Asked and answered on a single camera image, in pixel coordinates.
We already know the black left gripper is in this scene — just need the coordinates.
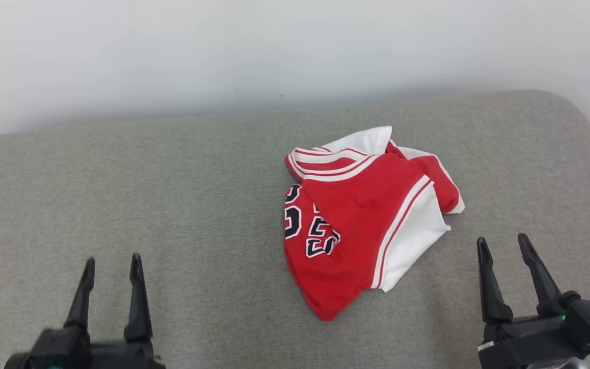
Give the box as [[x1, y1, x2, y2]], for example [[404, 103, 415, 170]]
[[3, 253, 166, 369]]

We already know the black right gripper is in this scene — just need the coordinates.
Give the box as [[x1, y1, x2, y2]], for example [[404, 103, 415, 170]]
[[477, 233, 590, 369]]

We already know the red and white jersey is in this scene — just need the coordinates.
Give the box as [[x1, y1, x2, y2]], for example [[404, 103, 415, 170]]
[[283, 126, 466, 322]]

